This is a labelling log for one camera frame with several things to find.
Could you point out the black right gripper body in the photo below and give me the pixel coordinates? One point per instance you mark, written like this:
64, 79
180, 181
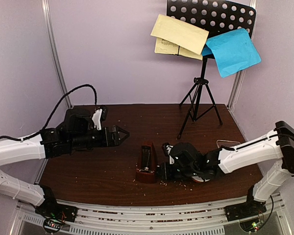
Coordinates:
162, 174

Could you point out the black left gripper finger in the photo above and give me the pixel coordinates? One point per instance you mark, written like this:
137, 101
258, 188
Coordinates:
119, 134
116, 142

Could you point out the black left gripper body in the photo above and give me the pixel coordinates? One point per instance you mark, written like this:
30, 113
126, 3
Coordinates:
84, 141

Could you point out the red wooden metronome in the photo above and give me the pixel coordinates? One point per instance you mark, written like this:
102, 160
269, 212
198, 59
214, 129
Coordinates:
147, 164

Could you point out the clear plastic metronome cover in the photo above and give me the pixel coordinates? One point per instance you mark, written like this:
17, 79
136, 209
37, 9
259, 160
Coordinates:
226, 143

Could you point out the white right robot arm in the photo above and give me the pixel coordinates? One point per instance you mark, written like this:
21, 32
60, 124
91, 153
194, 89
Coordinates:
277, 144

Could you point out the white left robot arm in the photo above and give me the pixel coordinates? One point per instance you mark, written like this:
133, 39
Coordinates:
80, 130

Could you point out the white ceramic bowl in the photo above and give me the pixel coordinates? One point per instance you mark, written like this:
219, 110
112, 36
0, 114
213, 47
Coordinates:
200, 179

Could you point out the yellow sheet music paper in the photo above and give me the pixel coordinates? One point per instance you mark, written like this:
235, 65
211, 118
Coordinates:
176, 37

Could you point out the blue paper sheet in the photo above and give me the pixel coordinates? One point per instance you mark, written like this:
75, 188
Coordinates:
233, 51

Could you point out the black music stand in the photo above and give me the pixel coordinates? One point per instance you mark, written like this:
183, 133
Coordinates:
217, 17

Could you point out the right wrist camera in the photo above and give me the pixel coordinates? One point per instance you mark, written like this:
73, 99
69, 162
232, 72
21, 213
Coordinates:
166, 147

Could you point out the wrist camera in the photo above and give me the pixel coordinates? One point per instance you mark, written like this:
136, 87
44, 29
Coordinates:
166, 147
99, 116

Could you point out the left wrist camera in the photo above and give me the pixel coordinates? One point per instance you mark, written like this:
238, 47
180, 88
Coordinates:
99, 116

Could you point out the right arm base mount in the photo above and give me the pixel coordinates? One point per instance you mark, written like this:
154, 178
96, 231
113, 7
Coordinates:
244, 210

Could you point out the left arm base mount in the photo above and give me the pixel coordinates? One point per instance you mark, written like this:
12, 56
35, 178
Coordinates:
61, 212

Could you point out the right aluminium corner post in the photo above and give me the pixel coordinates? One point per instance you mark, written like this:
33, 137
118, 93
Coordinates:
239, 78

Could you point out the aluminium corner post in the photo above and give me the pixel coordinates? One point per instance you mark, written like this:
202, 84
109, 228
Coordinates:
52, 42
239, 78

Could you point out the left aluminium corner post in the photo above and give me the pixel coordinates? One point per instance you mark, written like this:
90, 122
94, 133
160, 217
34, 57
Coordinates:
52, 42

